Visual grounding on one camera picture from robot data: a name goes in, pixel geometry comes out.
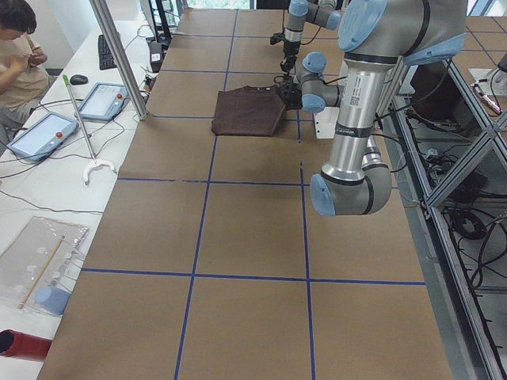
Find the teach pendant tablet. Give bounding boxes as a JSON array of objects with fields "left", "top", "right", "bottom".
[
  {"left": 78, "top": 82, "right": 128, "bottom": 122},
  {"left": 7, "top": 112, "right": 78, "bottom": 162}
]

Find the black keyboard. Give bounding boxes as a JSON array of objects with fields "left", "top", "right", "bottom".
[{"left": 97, "top": 34, "right": 116, "bottom": 70}]

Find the person in beige shirt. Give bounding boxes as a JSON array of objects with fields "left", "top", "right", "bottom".
[{"left": 1, "top": 0, "right": 55, "bottom": 144}]

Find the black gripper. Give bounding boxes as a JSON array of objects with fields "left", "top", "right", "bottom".
[
  {"left": 280, "top": 40, "right": 299, "bottom": 74},
  {"left": 276, "top": 82, "right": 303, "bottom": 109}
]

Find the aluminium frame post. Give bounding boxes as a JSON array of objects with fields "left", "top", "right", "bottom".
[{"left": 90, "top": 0, "right": 147, "bottom": 120}]

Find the reacher grabber stick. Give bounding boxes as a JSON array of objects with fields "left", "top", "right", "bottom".
[{"left": 63, "top": 74, "right": 116, "bottom": 186}]

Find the clear plastic bag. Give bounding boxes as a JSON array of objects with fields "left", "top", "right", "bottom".
[{"left": 1, "top": 217, "right": 89, "bottom": 316}]

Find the lower teach pendant tablet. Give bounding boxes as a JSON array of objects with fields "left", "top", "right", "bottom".
[{"left": 7, "top": 112, "right": 78, "bottom": 162}]

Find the black computer mouse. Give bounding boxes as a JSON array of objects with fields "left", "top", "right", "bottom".
[{"left": 69, "top": 74, "right": 89, "bottom": 86}]

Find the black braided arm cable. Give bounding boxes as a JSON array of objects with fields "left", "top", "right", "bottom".
[
  {"left": 275, "top": 73, "right": 349, "bottom": 88},
  {"left": 280, "top": 7, "right": 326, "bottom": 47}
]

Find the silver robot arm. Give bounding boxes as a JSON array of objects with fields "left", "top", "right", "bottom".
[
  {"left": 279, "top": 1, "right": 467, "bottom": 216},
  {"left": 270, "top": 0, "right": 343, "bottom": 74}
]

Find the dark brown t-shirt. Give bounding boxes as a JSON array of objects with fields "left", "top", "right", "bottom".
[{"left": 211, "top": 85, "right": 286, "bottom": 137}]

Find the red cylinder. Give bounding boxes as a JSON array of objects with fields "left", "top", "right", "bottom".
[{"left": 1, "top": 329, "right": 52, "bottom": 362}]

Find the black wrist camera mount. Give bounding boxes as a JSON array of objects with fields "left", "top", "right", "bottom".
[{"left": 269, "top": 32, "right": 284, "bottom": 45}]

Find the blue plastic cap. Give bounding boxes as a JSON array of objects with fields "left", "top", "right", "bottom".
[{"left": 35, "top": 286, "right": 71, "bottom": 316}]

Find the upper teach pendant tablet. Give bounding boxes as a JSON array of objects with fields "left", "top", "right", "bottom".
[{"left": 78, "top": 82, "right": 128, "bottom": 122}]

